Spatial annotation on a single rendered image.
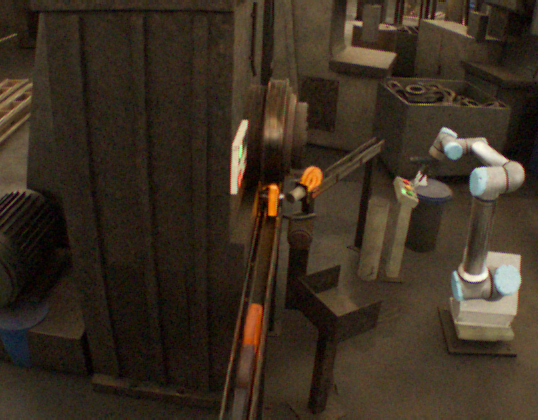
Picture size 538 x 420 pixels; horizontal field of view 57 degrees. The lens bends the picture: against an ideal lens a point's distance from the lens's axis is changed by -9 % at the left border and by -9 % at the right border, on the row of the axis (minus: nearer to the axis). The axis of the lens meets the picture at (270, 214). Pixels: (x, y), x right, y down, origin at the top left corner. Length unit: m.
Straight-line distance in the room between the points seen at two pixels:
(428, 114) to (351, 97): 0.86
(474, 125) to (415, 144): 0.56
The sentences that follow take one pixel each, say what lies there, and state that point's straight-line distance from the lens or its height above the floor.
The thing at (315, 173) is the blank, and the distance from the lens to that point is 2.82.
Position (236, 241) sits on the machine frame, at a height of 0.87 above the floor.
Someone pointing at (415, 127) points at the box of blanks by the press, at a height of 0.55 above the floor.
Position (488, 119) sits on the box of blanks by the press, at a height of 0.63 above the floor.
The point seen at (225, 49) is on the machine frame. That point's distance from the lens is 1.70.
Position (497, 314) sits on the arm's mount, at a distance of 2.98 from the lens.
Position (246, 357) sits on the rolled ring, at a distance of 1.68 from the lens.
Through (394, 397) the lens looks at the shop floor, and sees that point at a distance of 2.65.
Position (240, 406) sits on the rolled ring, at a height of 0.72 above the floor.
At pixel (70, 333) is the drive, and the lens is 2.58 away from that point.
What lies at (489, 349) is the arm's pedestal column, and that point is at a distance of 3.05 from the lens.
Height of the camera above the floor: 1.92
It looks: 29 degrees down
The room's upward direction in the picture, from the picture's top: 3 degrees clockwise
